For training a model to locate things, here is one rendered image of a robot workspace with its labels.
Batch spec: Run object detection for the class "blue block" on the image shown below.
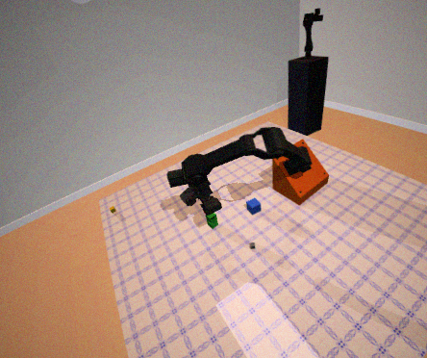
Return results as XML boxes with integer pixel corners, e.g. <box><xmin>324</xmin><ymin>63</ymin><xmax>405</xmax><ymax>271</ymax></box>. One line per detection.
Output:
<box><xmin>246</xmin><ymin>198</ymin><xmax>262</xmax><ymax>216</ymax></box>

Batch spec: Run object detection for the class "green block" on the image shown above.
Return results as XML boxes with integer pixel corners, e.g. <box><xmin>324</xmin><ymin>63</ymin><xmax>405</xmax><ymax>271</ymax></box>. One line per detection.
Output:
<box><xmin>207</xmin><ymin>220</ymin><xmax>218</xmax><ymax>229</ymax></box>
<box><xmin>205</xmin><ymin>213</ymin><xmax>217</xmax><ymax>224</ymax></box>

